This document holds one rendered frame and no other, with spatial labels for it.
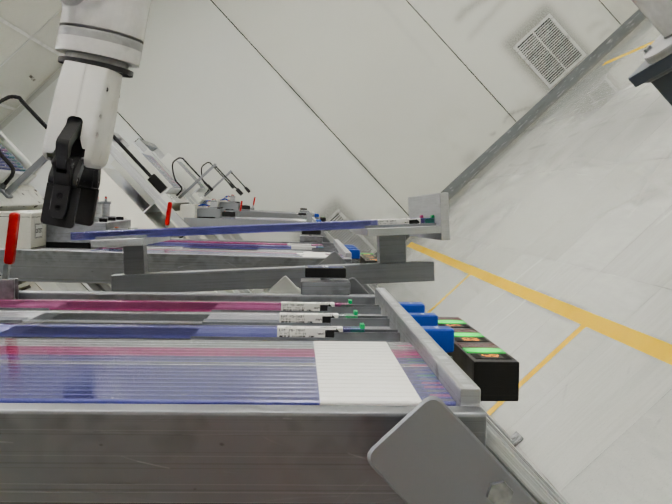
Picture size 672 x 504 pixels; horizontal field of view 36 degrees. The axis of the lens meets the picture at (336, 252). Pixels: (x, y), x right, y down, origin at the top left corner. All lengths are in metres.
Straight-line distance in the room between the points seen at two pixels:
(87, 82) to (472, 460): 0.62
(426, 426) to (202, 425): 0.13
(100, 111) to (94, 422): 0.50
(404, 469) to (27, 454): 0.21
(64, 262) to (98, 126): 1.05
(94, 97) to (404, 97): 7.76
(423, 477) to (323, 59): 8.24
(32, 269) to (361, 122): 6.77
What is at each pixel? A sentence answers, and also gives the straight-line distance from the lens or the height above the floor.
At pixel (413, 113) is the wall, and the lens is 8.73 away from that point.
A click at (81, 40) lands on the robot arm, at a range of 1.04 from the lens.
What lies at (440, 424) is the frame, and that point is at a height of 0.74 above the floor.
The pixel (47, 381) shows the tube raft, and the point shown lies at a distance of 0.68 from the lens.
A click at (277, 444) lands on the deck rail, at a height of 0.79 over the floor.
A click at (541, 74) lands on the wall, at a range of 8.95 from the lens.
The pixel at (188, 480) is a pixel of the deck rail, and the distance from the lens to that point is 0.59.
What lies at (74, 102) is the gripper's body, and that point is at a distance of 1.03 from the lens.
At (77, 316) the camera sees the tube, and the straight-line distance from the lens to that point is 1.07.
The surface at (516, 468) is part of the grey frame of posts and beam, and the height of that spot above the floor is 0.45.
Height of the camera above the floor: 0.88
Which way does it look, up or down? 4 degrees down
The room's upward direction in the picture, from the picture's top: 43 degrees counter-clockwise
